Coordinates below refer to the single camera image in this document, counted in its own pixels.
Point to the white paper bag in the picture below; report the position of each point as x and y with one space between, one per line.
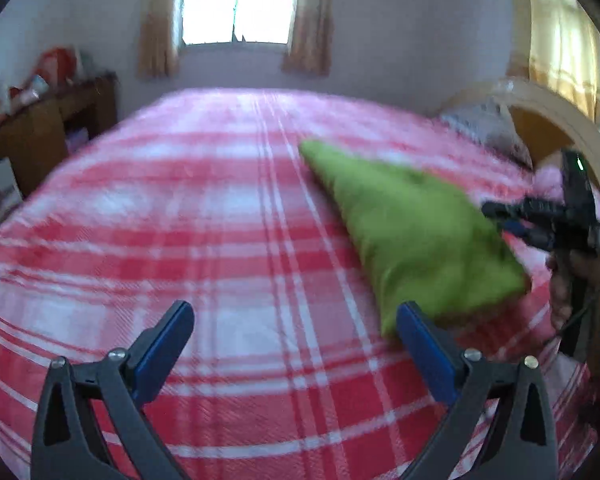
2 199

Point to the wooden desk with drawers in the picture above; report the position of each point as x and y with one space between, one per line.
35 135

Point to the beige bed headboard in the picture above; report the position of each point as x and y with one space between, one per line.
555 110

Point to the green striped knit sweater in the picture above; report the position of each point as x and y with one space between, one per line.
405 220

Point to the person's right hand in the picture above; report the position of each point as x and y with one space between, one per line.
560 290

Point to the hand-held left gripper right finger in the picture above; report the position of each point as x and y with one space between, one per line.
425 355

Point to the window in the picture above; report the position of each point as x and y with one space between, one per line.
240 0

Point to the red plaid bed blanket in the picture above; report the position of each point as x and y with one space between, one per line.
180 210

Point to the beige patterned curtain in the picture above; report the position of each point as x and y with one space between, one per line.
310 20
157 20

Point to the yellow curtain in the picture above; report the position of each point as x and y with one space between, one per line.
565 45

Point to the striped pillow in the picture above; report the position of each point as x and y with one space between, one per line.
485 127

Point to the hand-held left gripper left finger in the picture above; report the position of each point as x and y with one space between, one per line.
160 355

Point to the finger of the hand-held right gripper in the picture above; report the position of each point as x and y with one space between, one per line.
525 209
532 235

